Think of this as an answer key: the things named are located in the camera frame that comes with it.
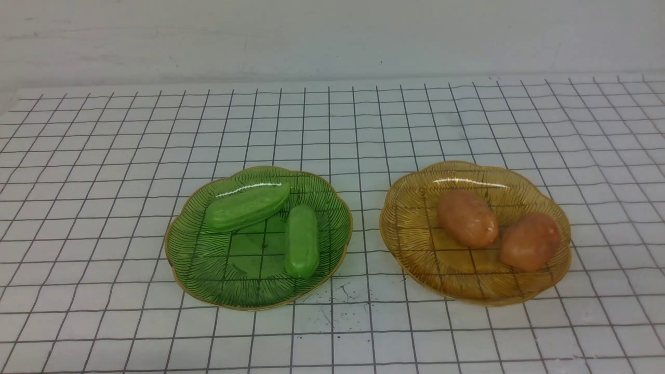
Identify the green cucumber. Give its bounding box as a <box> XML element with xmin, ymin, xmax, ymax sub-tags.
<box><xmin>204</xmin><ymin>182</ymin><xmax>291</xmax><ymax>232</ymax></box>
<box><xmin>285</xmin><ymin>205</ymin><xmax>319</xmax><ymax>279</ymax></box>

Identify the orange potato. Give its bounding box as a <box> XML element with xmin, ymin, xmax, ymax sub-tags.
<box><xmin>437</xmin><ymin>189</ymin><xmax>499</xmax><ymax>248</ymax></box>
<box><xmin>499</xmin><ymin>211</ymin><xmax>562</xmax><ymax>272</ymax></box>

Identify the amber glass plate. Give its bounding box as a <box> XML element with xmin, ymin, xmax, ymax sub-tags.
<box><xmin>379</xmin><ymin>161</ymin><xmax>572</xmax><ymax>306</ymax></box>

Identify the green glass plate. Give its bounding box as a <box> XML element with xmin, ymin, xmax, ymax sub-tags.
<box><xmin>164</xmin><ymin>166</ymin><xmax>353</xmax><ymax>310</ymax></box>

